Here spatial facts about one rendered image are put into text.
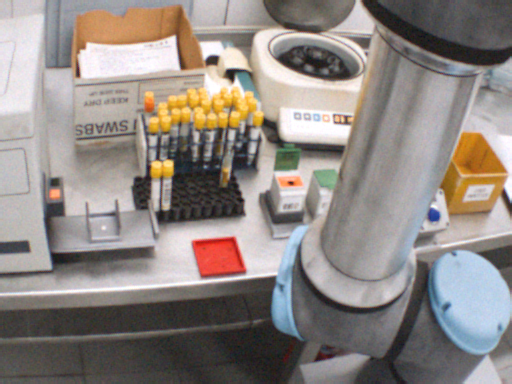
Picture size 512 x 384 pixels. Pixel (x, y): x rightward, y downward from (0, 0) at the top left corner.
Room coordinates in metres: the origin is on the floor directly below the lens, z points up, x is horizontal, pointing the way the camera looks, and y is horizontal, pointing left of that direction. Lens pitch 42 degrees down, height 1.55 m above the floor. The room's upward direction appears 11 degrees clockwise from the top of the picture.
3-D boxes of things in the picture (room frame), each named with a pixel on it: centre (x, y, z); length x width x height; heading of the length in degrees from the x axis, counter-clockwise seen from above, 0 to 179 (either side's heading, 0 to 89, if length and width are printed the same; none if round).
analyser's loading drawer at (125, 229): (0.56, 0.23, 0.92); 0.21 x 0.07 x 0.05; 113
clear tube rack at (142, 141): (0.82, 0.11, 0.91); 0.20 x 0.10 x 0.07; 113
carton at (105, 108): (0.96, 0.29, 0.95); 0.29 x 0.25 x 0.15; 23
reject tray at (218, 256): (0.60, 0.04, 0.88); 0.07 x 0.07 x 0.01; 23
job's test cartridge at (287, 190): (0.71, -0.05, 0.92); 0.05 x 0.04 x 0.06; 22
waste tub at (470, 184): (0.88, -0.39, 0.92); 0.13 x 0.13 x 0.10; 20
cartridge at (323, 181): (0.75, -0.11, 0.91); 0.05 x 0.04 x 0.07; 23
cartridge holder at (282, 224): (0.71, -0.05, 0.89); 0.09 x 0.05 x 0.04; 22
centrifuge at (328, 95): (1.04, -0.07, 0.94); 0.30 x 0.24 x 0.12; 14
